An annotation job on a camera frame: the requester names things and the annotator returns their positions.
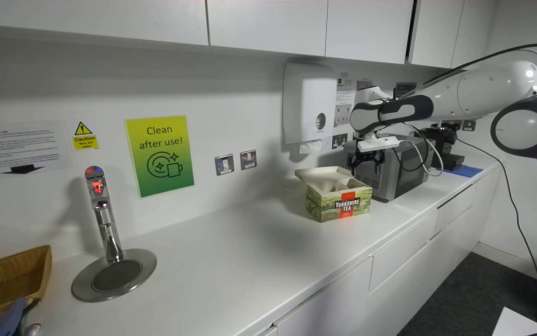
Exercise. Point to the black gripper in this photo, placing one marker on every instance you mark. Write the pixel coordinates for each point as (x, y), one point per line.
(377, 163)

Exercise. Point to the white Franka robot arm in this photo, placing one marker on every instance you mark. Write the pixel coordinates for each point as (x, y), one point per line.
(467, 94)

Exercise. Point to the stainless steel box appliance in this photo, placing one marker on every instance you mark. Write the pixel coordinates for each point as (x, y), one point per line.
(396, 178)

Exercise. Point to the green cardboard tea box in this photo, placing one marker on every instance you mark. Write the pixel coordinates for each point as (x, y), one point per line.
(336, 198)

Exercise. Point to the white poster with grey picture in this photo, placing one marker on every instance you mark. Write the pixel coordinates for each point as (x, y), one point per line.
(342, 116)

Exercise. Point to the black coffee machine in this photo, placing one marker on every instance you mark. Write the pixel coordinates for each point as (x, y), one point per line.
(446, 146)

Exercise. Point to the flat blue cloth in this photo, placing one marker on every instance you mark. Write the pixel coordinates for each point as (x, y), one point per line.
(465, 170)

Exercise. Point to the white paper towel dispenser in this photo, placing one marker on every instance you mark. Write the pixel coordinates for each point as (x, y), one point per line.
(308, 105)

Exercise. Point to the white base cabinet run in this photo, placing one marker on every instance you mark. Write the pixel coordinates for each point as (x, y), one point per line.
(355, 292)

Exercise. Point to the white upper cabinet door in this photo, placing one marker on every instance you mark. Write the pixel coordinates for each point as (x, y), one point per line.
(94, 19)
(452, 30)
(269, 25)
(368, 28)

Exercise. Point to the white paper sheet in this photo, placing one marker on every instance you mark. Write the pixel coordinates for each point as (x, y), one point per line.
(517, 323)

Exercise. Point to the green clean after use sign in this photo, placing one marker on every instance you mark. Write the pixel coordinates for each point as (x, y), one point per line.
(159, 155)

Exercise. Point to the chrome boiling water tap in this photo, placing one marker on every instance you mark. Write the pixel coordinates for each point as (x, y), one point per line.
(103, 217)

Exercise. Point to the round steel drain plate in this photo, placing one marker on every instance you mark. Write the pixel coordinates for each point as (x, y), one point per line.
(120, 277)

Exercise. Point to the yellow warning sticker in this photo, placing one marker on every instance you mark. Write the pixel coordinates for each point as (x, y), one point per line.
(86, 137)

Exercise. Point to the crumpled blue cloth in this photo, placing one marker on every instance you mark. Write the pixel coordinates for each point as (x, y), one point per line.
(8, 320)

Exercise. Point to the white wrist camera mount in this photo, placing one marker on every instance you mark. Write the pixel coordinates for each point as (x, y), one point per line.
(377, 142)

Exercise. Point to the silver wall socket plate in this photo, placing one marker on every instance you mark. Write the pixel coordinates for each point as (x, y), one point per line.
(340, 140)

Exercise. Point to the dark rectangular wall panel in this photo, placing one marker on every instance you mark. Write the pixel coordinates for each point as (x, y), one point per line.
(405, 90)

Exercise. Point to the small dark wall socket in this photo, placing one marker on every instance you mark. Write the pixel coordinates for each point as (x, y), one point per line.
(468, 125)

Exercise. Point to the white printed wall notice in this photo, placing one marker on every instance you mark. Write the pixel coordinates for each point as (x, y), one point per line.
(27, 146)

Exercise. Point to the small black wall label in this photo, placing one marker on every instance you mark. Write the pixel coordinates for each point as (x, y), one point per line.
(23, 168)

